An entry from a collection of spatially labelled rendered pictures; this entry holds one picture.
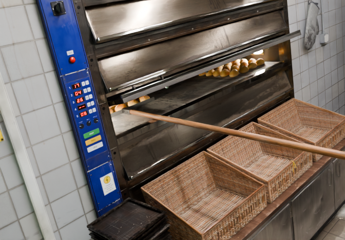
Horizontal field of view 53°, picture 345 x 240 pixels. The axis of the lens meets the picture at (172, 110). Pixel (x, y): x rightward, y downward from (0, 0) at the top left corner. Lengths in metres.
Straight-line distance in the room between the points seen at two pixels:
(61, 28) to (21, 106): 0.40
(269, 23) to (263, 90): 0.54
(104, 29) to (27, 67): 0.44
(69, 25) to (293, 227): 1.83
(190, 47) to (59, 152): 1.04
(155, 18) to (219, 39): 0.58
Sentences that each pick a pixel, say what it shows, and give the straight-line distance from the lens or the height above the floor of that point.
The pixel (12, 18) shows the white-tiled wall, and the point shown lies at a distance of 1.68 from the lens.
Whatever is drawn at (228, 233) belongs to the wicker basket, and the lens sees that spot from 1.99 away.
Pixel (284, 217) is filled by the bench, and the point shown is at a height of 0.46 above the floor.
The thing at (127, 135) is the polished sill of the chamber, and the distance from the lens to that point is 1.97.
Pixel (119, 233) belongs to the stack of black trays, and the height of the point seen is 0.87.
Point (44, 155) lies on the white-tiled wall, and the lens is 1.76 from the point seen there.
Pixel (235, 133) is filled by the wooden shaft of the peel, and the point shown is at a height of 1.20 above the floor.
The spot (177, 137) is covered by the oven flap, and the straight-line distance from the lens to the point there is 2.22.
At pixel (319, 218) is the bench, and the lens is 2.81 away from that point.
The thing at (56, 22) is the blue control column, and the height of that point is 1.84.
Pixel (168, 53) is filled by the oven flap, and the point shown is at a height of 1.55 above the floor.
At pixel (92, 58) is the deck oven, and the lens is 1.82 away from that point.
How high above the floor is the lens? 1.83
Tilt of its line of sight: 17 degrees down
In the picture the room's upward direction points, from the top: 11 degrees counter-clockwise
